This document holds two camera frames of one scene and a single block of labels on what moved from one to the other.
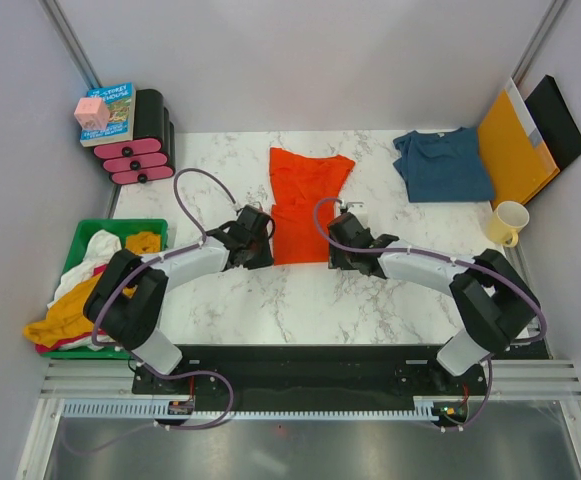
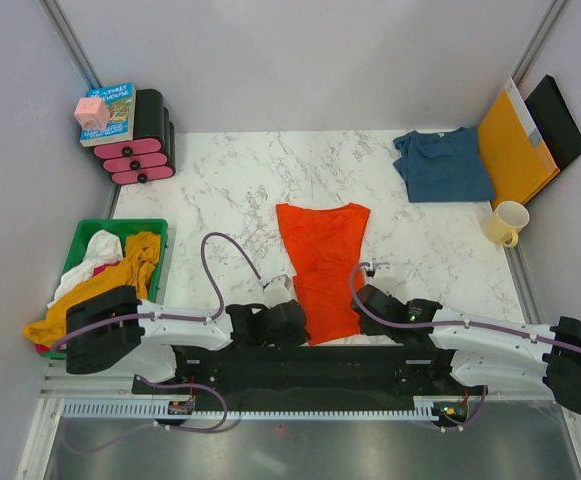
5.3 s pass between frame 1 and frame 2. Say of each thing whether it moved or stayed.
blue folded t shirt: stayed
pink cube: stayed
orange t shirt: moved
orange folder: stayed
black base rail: stayed
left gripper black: moved
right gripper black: moved
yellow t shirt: stayed
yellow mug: stayed
